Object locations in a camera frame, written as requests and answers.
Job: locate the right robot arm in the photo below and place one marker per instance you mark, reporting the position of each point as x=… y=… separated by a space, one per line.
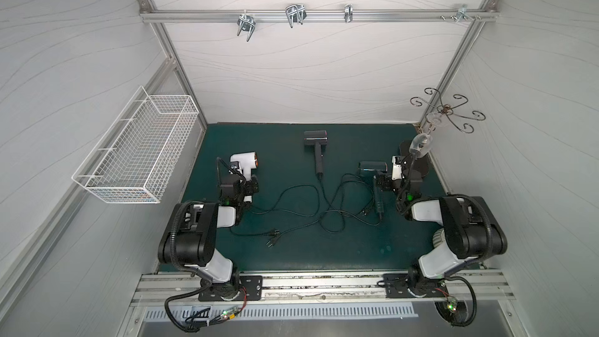
x=469 y=233

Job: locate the green hair dryer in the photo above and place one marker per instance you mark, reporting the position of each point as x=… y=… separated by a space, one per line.
x=376 y=173

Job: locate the white hair dryer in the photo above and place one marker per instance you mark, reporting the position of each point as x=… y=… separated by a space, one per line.
x=246 y=163

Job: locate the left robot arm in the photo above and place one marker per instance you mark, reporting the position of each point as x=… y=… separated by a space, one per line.
x=189 y=240

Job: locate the white slotted cable duct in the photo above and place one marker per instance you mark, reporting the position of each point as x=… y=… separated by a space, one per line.
x=275 y=312

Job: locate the metal hook clamp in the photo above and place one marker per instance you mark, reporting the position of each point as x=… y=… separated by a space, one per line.
x=246 y=24
x=295 y=13
x=462 y=15
x=348 y=13

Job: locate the aluminium top rail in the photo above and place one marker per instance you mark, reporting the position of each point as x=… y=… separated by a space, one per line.
x=313 y=15

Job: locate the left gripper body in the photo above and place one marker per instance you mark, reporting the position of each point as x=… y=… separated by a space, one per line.
x=250 y=186

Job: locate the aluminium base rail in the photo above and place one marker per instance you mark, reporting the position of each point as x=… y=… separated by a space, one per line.
x=297 y=287

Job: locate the black ornate jewelry stand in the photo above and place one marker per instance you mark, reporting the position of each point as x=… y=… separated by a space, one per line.
x=441 y=114

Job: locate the white wire basket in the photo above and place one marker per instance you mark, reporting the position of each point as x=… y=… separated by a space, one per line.
x=135 y=158

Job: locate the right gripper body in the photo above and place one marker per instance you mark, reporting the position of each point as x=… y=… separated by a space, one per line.
x=385 y=182

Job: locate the grey hair dryer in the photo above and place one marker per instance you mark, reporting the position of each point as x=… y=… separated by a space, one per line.
x=317 y=139

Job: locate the green table mat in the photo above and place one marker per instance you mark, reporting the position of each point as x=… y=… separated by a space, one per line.
x=299 y=222

